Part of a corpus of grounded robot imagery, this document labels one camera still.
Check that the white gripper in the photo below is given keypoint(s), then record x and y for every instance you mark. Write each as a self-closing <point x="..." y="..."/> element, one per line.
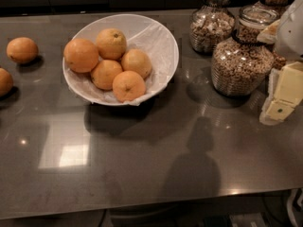
<point x="292" y="35"/>

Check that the large orange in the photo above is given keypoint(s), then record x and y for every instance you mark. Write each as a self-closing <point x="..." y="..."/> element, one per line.
<point x="81" y="55"/>

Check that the orange, bowl right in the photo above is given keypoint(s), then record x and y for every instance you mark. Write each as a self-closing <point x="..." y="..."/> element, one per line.
<point x="138" y="61"/>

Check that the orange, bowl front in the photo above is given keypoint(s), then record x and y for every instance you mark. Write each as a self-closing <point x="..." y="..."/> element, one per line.
<point x="128" y="86"/>

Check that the white bowl with liner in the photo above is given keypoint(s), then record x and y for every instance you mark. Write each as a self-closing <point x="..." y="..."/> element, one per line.
<point x="141" y="32"/>

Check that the orange, bowl back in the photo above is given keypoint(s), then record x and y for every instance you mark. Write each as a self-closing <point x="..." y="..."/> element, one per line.
<point x="111" y="43"/>

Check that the orange, bowl centre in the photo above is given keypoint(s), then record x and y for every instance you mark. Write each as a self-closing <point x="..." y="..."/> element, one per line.
<point x="104" y="73"/>

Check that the glass jar of brown cereal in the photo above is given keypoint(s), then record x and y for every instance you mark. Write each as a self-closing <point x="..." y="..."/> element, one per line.
<point x="278" y="6"/>

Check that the glass jar of square cereal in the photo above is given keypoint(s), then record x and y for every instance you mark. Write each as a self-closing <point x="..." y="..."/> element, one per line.
<point x="210" y="25"/>

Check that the orange on table, upper left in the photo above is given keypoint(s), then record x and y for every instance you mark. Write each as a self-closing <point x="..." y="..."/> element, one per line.
<point x="22" y="50"/>

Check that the orange at left edge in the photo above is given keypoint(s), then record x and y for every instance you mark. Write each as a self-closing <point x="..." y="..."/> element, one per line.
<point x="6" y="82"/>

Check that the glass jar of ring cereal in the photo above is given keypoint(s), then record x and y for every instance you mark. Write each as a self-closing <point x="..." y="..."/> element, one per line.
<point x="241" y="63"/>

